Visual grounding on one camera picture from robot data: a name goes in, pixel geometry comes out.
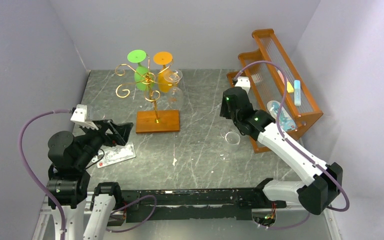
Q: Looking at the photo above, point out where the light blue highlighter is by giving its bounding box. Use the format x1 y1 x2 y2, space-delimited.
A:
293 79 302 107

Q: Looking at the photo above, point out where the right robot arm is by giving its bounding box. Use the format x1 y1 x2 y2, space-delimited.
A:
220 87 344 215

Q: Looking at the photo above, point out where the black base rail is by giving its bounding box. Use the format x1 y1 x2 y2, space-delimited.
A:
121 187 287 223

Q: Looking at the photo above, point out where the pink yellow highlighter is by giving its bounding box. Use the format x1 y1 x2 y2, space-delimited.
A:
277 70 294 94

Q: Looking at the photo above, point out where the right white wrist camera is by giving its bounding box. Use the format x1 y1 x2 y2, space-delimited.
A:
234 76 251 94

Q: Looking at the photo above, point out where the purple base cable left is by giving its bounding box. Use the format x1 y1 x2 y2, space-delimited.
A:
101 194 158 234

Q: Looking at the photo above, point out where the gold wire glass rack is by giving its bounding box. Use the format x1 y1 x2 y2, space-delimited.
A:
115 55 180 134

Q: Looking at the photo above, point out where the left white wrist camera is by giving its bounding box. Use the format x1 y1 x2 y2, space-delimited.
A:
70 104 99 130

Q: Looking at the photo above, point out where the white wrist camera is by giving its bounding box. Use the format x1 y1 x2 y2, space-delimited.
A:
70 104 99 130
234 76 251 94

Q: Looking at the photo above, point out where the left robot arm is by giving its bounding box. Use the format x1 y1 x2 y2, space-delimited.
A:
46 119 134 240

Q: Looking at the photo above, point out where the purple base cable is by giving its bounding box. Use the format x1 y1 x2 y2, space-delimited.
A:
256 211 310 231
101 194 158 234

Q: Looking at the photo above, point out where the orange wooden shelf rack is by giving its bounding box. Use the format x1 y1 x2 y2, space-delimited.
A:
238 28 323 140

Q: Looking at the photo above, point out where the flat blister pack on table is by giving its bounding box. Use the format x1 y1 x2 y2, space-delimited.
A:
92 142 136 168

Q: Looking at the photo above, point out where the orange plastic wine glass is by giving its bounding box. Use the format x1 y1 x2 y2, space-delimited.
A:
153 51 173 93

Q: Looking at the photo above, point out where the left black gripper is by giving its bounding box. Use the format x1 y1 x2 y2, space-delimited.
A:
75 117 133 168

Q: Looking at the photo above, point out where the green plastic wine glass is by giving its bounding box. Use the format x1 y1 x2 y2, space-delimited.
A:
127 49 154 92

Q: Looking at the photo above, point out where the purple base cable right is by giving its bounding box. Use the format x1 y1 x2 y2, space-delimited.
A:
256 211 310 231

